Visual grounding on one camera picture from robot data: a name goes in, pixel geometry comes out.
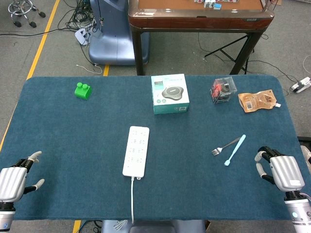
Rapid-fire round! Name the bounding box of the white floor socket hub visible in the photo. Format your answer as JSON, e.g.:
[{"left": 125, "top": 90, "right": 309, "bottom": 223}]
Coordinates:
[{"left": 74, "top": 27, "right": 94, "bottom": 46}]

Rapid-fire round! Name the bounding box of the black chrome stool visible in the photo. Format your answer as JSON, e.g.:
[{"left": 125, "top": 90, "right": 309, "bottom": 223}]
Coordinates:
[{"left": 7, "top": 0, "right": 46, "bottom": 28}]

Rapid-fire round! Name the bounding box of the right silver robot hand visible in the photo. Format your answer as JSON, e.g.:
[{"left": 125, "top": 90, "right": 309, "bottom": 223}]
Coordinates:
[{"left": 254, "top": 146, "right": 306, "bottom": 195}]

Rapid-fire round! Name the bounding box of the orange spout pouch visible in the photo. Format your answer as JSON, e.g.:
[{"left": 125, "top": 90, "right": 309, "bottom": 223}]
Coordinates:
[{"left": 237, "top": 89, "right": 282, "bottom": 114}]

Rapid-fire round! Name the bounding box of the white power strip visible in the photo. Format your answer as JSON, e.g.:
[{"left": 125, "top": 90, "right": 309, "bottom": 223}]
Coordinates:
[{"left": 122, "top": 125, "right": 150, "bottom": 181}]

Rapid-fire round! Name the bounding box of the thin white floor cable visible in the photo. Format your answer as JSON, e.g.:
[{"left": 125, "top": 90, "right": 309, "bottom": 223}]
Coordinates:
[{"left": 76, "top": 63, "right": 103, "bottom": 75}]

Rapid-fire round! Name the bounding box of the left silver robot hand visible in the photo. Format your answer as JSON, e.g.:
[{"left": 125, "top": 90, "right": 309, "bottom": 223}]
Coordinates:
[{"left": 0, "top": 150, "right": 45, "bottom": 203}]

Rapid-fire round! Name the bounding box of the green toy block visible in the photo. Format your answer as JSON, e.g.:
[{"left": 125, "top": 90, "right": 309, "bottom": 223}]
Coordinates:
[{"left": 73, "top": 82, "right": 93, "bottom": 100}]

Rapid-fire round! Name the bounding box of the white floor extension socket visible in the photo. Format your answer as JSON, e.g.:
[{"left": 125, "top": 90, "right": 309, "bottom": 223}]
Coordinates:
[{"left": 290, "top": 77, "right": 311, "bottom": 94}]

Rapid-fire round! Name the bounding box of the blue table cloth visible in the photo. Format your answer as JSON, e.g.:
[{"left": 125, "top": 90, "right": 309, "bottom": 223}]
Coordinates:
[{"left": 0, "top": 75, "right": 307, "bottom": 221}]

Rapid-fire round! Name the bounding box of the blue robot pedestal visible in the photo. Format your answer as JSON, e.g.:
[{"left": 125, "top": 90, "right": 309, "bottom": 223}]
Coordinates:
[{"left": 88, "top": 0, "right": 150, "bottom": 66}]

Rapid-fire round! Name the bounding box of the teal speakerphone box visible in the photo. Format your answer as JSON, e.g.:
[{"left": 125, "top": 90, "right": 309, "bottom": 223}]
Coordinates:
[{"left": 150, "top": 73, "right": 190, "bottom": 115}]

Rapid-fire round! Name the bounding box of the black floor cable tangle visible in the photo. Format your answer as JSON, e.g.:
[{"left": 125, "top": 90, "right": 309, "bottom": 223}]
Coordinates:
[{"left": 57, "top": 0, "right": 103, "bottom": 33}]

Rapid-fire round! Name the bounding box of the metal fork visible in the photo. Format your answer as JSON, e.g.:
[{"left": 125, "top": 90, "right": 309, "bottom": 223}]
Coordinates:
[{"left": 211, "top": 137, "right": 241, "bottom": 156}]

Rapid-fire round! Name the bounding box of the brown mahjong table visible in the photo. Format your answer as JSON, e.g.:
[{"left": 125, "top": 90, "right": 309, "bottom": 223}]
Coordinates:
[{"left": 128, "top": 0, "right": 275, "bottom": 76}]

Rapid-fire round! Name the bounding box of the white power cable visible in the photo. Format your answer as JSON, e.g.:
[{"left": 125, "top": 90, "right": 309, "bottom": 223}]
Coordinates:
[{"left": 130, "top": 176, "right": 135, "bottom": 223}]

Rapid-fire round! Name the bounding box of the clear plastic product box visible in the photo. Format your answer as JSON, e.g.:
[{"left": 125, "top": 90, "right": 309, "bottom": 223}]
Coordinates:
[{"left": 210, "top": 76, "right": 238, "bottom": 105}]

